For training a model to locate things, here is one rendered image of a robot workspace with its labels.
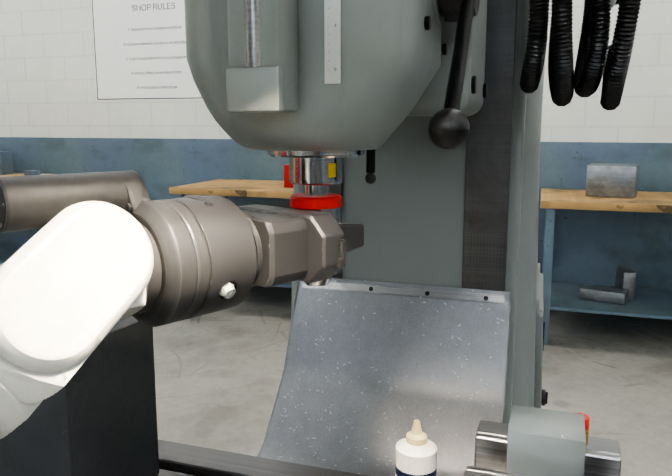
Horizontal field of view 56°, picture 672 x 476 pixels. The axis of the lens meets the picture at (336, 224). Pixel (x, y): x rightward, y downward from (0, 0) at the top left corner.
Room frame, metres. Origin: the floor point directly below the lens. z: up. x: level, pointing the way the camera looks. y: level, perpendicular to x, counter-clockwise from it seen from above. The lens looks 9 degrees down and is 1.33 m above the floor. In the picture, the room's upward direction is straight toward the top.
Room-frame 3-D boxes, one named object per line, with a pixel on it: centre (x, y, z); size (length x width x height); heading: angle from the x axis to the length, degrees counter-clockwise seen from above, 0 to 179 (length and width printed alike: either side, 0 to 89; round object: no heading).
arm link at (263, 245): (0.50, 0.08, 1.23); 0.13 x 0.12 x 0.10; 49
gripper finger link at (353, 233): (0.54, -0.01, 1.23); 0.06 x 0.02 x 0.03; 139
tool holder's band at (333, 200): (0.57, 0.02, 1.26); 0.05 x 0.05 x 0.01
